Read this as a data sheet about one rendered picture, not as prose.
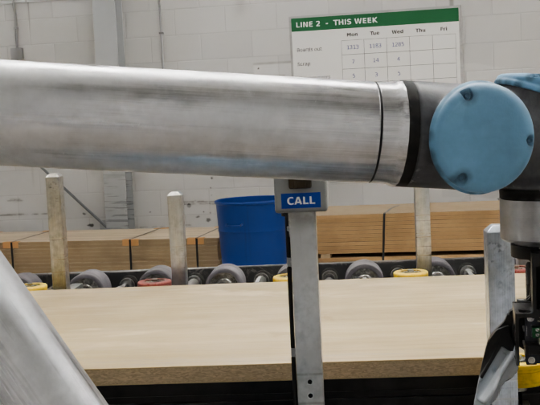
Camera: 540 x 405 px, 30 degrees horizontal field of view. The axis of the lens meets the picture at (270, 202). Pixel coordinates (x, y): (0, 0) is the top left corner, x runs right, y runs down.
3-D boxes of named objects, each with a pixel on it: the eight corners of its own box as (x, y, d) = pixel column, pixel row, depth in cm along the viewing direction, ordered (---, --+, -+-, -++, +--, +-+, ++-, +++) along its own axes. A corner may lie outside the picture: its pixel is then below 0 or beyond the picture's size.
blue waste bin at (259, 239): (291, 301, 696) (286, 197, 689) (210, 303, 706) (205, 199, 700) (304, 287, 753) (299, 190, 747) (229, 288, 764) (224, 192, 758)
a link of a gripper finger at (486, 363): (468, 369, 105) (517, 301, 104) (468, 365, 107) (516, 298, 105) (506, 395, 105) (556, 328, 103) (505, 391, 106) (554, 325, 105)
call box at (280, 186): (328, 216, 133) (325, 157, 132) (275, 218, 133) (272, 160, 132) (329, 211, 140) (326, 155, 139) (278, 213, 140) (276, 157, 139)
